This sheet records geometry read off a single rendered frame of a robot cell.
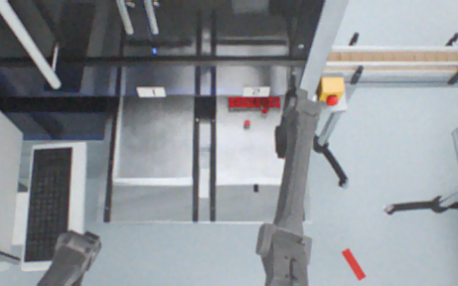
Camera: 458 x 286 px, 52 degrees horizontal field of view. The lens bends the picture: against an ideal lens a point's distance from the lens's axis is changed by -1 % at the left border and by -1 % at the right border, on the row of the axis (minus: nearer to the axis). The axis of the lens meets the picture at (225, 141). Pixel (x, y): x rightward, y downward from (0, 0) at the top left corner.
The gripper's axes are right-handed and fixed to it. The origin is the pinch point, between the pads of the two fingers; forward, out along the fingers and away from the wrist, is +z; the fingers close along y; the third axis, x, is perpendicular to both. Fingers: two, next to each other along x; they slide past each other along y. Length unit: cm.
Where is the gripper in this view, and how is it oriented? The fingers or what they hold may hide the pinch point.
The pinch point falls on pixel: (284, 157)
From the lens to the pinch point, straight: 140.8
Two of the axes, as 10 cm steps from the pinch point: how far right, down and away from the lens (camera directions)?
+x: -10.0, 0.1, 0.0
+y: 0.0, -8.4, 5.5
